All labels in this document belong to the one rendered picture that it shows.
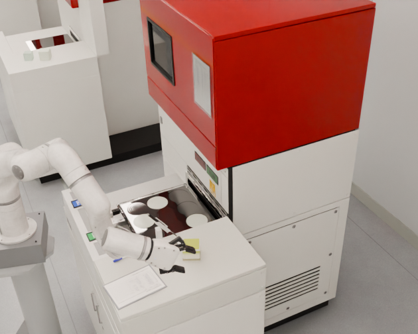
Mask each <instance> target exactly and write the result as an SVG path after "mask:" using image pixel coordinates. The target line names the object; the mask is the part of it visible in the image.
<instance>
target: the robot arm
mask: <svg viewBox="0 0 418 334"><path fill-rule="evenodd" d="M53 169H55V170H57V171H58V173H59V174H60V175H61V177H62V178H63V180H64V181H65V182H66V184H67V185H68V187H69V188H70V190H71V191H72V193H73V194H74V195H75V196H76V198H77V200H78V201H79V202H80V204H81V205H82V207H83V208H84V209H85V210H86V213H87V214H88V218H89V222H90V227H91V230H92V233H93V234H94V237H95V238H96V240H97V242H98V243H99V244H100V246H101V248H102V250H103V251H105V253H106V254H107V255H108V256H109V257H111V258H113V259H119V258H122V257H124V256H127V257H130V258H135V259H137V260H142V261H145V262H146V263H148V264H150V265H152V266H154V267H157V268H159V272H160V274H165V273H166V274H168V273H170V272H180V273H183V274H184V273H185V269H184V267H183V266H179V265H174V266H173V264H174V263H175V261H176V259H177V257H178V255H179V253H180V251H184V250H185V251H186V252H189V253H192V254H196V250H195V248H194V247H191V246H188V245H186V243H185V242H184V240H183V239H182V238H181V237H180V236H178V237H177V238H175V239H173V240H171V241H168V240H164V239H151V238H150V237H146V236H143V235H138V234H135V233H131V232H129V231H124V230H121V229H117V228H115V227H114V226H113V223H112V221H111V217H110V208H111V203H110V201H109V199H108V197H107V196H106V194H105V193H104V191H103V190H102V188H101V187H100V185H99V184H98V183H97V181H96V179H95V178H94V177H93V175H92V173H91V172H90V171H89V170H88V168H87V167H86V165H85V164H84V162H83V161H82V159H81V158H80V157H79V155H78V154H77V152H76V151H75V150H74V149H73V148H72V147H70V145H69V144H68V142H67V141H66V140H64V139H62V138H57V139H53V140H50V141H48V142H46V143H44V144H42V145H40V146H38V147H36V148H34V149H32V150H28V149H25V148H22V147H21V146H20V145H19V144H17V143H15V142H8V143H5V144H2V145H0V243H1V244H5V245H13V244H17V243H21V242H23V241H25V240H27V239H29V238H31V237H32V236H33V235H34V234H35V232H36V230H37V224H36V221H35V220H34V219H31V218H30V217H27V216H26V213H25V208H24V205H23V201H22V198H21V193H20V190H19V181H21V182H28V181H31V180H33V179H36V178H38V177H40V176H42V175H43V174H45V173H47V172H49V171H51V170H53ZM178 242H180V243H181V244H178ZM180 247H181V248H180Z"/></svg>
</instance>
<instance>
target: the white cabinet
mask: <svg viewBox="0 0 418 334"><path fill-rule="evenodd" d="M64 212H65V210H64ZM65 216H66V221H67V224H68V230H69V234H70V238H71V242H72V248H73V251H74V256H75V260H76V266H77V269H78V274H79V277H80V283H81V287H82V292H83V295H84V301H85V304H86V308H87V310H88V313H89V315H90V318H91V320H92V323H93V325H94V328H95V330H96V333H97V334H119V331H118V330H117V327H116V325H115V322H114V320H113V317H112V316H111V313H110V311H109V309H108V306H107V304H106V302H105V300H104V297H103V295H102V293H101V290H100V288H99V286H98V285H97V282H96V280H95V278H94V275H93V274H92V271H91V269H90V266H89V264H88V262H87V260H86V257H85V255H84V253H83V251H82V248H81V246H80V244H79V242H78V239H77V237H76V235H75V232H74V230H73V228H72V226H71V224H70V221H69V219H68V216H67V214H66V212H65ZM264 321H265V289H264V290H261V291H259V292H256V293H254V294H251V295H248V296H246V297H244V298H241V299H238V300H236V301H234V302H231V303H228V304H226V305H224V306H221V307H218V308H216V309H213V310H211V311H208V312H206V313H203V314H201V315H198V316H196V317H193V318H191V319H187V320H186V321H183V322H180V323H177V324H176V325H173V326H170V327H167V328H166V329H163V330H160V331H158V332H156V333H153V334H264Z"/></svg>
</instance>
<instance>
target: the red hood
mask: <svg viewBox="0 0 418 334"><path fill-rule="evenodd" d="M139 1H140V8H141V22H142V29H143V42H144V49H145V61H146V69H147V81H148V88H149V95H150V96H151V97H152V98H153V99H154V100H155V101H156V102H157V103H158V105H159V106H160V107H161V108H162V109H163V111H164V112H165V113H166V114H167V115H168V116H169V117H170V118H171V119H172V120H173V121H174V123H175V124H176V125H177V126H178V127H179V129H180V130H181V131H182V132H183V133H184V134H185V135H186V136H187V137H188V138H189V139H190V141H191V142H192V143H193V144H194V145H195V147H196V148H197V149H198V150H199V151H200V152H201V153H202V154H203V155H204V156H205V157H206V159H207V160H208V161H209V162H210V163H211V165H213V167H215V169H216V170H217V171H219V170H222V169H224V168H229V167H231V166H235V165H238V164H242V163H244V162H249V161H251V160H255V159H258V158H262V157H264V156H269V155H271V154H275V153H278V152H281V151H284V150H288V149H291V148H295V147H297V146H301V145H304V144H308V143H310V142H314V141H317V140H321V139H325V138H328V137H331V136H334V135H338V134H341V133H345V132H347V131H351V130H354V129H358V128H359V124H360V115H361V110H362V101H363V96H364V87H365V82H366V74H367V69H368V60H369V55H370V46H371V41H372V32H373V27H374V18H375V13H376V3H375V2H373V1H370V0H139Z"/></svg>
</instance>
